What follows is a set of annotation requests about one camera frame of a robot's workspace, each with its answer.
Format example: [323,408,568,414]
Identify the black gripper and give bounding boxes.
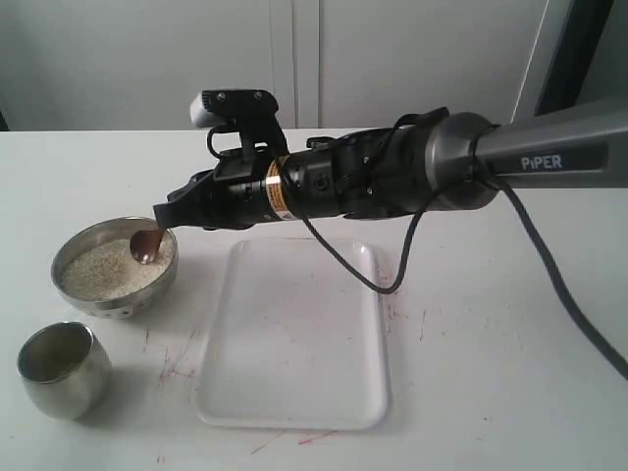
[153,151,294,231]

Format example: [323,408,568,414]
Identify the brown wooden spoon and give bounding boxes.
[130,229,165,265]

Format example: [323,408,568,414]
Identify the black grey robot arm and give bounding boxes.
[154,102,627,230]

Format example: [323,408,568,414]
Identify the steel bowl of rice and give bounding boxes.
[51,217,179,319]

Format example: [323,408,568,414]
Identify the small steel cup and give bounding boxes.
[17,322,112,420]

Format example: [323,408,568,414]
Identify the white rectangular tray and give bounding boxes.
[195,238,389,431]

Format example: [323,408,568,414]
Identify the white cabinet doors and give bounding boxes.
[1,1,547,131]

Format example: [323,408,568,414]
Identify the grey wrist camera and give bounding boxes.
[189,89,288,160]

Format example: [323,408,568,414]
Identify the black cable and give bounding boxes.
[205,122,628,382]

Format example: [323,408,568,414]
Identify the dark vertical post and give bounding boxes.
[534,0,614,116]

